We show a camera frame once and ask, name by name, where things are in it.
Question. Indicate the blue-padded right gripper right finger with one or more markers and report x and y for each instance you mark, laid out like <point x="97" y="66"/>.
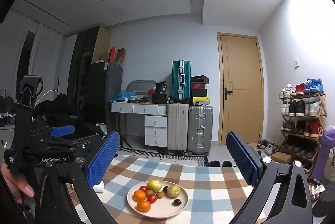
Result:
<point x="292" y="203"/>

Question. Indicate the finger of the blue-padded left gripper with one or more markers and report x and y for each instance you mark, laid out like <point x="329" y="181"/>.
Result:
<point x="62" y="131"/>

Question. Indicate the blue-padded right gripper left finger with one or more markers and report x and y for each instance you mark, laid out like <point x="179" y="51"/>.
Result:
<point x="84" y="171"/>

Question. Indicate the orange front mandarin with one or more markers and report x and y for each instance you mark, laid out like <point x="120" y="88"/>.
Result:
<point x="139" y="195"/>

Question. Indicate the orange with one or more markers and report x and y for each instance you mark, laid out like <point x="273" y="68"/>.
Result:
<point x="143" y="206"/>

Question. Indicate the red tomato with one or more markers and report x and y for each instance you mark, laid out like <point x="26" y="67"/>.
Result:
<point x="143" y="188"/>
<point x="152" y="198"/>

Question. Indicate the smooth yellow-green guava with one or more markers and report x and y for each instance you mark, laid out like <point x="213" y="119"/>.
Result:
<point x="154" y="185"/>

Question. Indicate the brown kiwi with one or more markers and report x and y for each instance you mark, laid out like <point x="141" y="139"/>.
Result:
<point x="160" y="194"/>
<point x="149" y="192"/>

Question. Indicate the bumpy yellow guava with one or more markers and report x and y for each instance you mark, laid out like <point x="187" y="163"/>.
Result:
<point x="173" y="191"/>

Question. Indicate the dark purple plum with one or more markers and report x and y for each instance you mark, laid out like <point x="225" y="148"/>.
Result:
<point x="177" y="202"/>

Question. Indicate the person's left hand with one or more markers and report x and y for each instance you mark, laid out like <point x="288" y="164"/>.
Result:
<point x="17" y="184"/>

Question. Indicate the black clothing pile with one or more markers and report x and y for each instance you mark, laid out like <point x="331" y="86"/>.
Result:
<point x="60" y="113"/>

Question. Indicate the black refrigerator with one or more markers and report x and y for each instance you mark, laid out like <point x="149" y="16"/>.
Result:
<point x="104" y="85"/>

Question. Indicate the woven wicker basket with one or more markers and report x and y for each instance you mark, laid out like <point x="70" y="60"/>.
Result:
<point x="329" y="171"/>

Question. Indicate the purple bag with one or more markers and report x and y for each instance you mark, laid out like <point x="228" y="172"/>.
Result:
<point x="327" y="142"/>

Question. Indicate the checkered tablecloth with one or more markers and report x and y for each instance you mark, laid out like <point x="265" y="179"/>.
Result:
<point x="215" y="193"/>

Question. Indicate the white drawer desk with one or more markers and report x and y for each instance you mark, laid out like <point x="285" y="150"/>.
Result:
<point x="147" y="121"/>

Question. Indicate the cream round plate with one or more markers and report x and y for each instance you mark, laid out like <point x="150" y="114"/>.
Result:
<point x="163" y="208"/>

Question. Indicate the wooden shoe rack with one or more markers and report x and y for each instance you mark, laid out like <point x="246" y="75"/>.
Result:
<point x="303" y="127"/>

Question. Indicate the beige suitcase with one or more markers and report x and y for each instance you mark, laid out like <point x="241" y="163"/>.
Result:
<point x="177" y="127"/>

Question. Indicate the wooden door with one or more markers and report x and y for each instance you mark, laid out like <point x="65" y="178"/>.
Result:
<point x="241" y="87"/>

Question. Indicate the teal suitcase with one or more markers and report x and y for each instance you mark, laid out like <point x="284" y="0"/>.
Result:
<point x="181" y="80"/>

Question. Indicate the silver aluminium suitcase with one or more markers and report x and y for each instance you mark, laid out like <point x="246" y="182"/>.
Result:
<point x="200" y="122"/>

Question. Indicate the stacked shoe boxes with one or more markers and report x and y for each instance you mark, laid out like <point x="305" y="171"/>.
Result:
<point x="199" y="90"/>

